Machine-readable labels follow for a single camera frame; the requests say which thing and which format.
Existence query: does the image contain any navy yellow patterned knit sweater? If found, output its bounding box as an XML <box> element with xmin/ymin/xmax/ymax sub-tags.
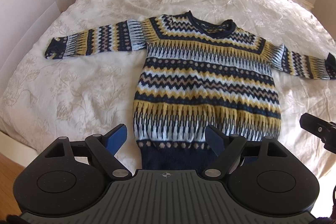
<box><xmin>45</xmin><ymin>12</ymin><xmax>335</xmax><ymax>171</ymax></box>

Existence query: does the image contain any cream floral bedspread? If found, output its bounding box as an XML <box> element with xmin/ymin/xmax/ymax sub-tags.
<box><xmin>0</xmin><ymin>0</ymin><xmax>336</xmax><ymax>180</ymax></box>

